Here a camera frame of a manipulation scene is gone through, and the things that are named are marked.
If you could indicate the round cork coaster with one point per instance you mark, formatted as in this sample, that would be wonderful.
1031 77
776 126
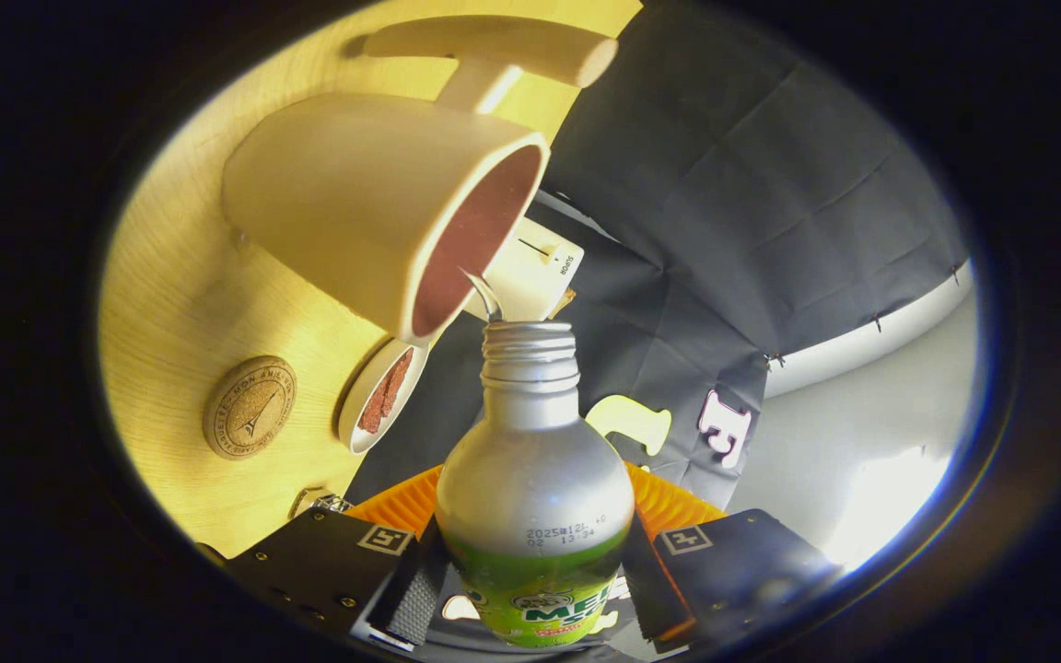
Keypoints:
250 410

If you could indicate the wooden table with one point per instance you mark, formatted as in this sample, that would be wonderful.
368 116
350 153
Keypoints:
180 304

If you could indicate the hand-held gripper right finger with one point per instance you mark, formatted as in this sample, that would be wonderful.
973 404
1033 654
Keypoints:
655 594

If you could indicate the toasted bread slice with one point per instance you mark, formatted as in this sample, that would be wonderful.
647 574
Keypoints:
563 304

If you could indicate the silver green juice bottle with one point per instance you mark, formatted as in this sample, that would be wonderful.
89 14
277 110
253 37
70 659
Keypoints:
530 479

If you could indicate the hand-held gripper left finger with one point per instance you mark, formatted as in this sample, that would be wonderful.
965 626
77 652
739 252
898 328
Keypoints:
411 599

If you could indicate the small white round dish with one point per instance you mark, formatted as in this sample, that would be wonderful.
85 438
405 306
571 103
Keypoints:
353 407

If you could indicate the red meat slices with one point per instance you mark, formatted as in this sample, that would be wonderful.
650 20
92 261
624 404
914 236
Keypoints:
385 391

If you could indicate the white toaster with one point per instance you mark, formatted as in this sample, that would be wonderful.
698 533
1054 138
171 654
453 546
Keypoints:
530 276

